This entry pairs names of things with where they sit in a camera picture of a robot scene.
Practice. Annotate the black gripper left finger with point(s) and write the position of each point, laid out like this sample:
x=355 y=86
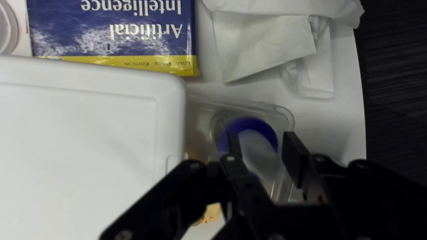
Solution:
x=194 y=204

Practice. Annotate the large crumpled white tissue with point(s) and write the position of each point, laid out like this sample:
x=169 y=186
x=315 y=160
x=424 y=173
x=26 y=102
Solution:
x=266 y=34

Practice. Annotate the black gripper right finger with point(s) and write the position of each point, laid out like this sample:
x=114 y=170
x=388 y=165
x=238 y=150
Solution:
x=355 y=200

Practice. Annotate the blue and yellow book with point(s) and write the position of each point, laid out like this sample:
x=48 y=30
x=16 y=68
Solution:
x=110 y=30

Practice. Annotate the small folded white tissue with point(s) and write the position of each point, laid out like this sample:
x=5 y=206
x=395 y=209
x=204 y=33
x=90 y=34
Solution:
x=315 y=80

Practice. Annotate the white box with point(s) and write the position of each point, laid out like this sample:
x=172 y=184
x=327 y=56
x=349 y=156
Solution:
x=88 y=146

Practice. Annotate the blue spray bottle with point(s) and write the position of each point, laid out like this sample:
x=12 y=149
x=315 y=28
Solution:
x=253 y=121

